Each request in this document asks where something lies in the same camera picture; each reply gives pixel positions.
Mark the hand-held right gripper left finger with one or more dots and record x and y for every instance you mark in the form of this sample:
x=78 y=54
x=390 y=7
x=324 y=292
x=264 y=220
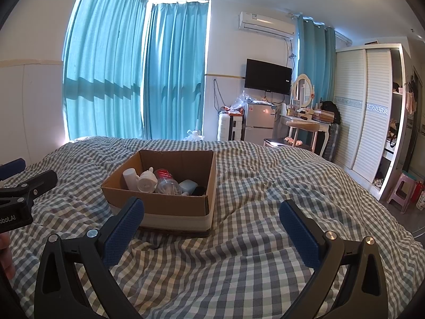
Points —
x=123 y=229

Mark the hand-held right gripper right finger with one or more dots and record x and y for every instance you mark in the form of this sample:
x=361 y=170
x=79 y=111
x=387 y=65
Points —
x=300 y=232

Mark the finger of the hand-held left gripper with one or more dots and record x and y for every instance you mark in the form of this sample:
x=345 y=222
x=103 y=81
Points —
x=13 y=169
x=36 y=182

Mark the cardboard box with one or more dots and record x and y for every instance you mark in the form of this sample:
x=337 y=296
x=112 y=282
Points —
x=166 y=206

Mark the white plastic bottle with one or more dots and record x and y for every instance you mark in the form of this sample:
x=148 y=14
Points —
x=130 y=179

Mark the white round container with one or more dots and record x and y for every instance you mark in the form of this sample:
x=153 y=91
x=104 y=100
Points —
x=147 y=181

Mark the clear plastic swab jar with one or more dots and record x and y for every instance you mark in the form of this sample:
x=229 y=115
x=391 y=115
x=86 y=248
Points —
x=167 y=187

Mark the black item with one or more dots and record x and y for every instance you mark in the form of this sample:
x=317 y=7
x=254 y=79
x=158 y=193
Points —
x=199 y=191

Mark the person's left hand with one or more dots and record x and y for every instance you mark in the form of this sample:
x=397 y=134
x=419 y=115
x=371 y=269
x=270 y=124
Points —
x=6 y=252

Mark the grey checked bed quilt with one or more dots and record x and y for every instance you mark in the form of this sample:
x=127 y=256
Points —
x=252 y=189

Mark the dark suitcase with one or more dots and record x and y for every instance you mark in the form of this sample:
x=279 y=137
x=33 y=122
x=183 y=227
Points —
x=331 y=141

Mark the wooden chair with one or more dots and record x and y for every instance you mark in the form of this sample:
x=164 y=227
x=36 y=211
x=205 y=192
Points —
x=300 y=127

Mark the pink plastic stool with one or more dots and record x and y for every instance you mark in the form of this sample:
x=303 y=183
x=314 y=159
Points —
x=402 y=191

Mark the white vanity table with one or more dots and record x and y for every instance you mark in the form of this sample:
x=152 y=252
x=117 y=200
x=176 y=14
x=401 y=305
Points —
x=298 y=118

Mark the silver mini fridge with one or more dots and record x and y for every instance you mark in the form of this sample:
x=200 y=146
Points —
x=259 y=123

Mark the wooden box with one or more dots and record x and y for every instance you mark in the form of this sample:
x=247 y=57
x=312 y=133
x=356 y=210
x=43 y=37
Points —
x=322 y=115

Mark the black bag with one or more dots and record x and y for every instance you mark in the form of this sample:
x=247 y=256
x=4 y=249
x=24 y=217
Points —
x=331 y=111

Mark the white suitcase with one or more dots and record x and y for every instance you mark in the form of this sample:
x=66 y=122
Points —
x=229 y=128

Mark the wide teal curtain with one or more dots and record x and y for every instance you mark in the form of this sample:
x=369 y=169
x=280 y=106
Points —
x=103 y=73

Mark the white slatted wardrobe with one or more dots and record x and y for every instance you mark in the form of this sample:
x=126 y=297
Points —
x=365 y=113

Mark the orange snack packets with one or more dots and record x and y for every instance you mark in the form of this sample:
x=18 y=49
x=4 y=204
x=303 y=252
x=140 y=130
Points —
x=231 y=110

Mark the oval vanity mirror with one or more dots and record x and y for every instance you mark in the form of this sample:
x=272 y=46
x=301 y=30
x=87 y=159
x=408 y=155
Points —
x=302 y=89

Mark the clear plastic bag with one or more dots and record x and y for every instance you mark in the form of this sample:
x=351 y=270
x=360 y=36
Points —
x=241 y=101

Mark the narrow teal curtain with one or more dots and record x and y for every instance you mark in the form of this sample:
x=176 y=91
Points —
x=315 y=59

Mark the hanging pink clothes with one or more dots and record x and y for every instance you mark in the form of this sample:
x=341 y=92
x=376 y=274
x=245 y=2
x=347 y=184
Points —
x=411 y=94

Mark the white air conditioner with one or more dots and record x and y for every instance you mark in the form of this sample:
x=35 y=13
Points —
x=267 y=25

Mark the black wall television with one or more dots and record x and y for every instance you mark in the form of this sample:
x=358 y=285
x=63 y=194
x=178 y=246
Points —
x=268 y=76

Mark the white curtain rail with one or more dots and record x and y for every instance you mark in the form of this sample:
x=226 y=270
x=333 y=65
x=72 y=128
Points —
x=342 y=37

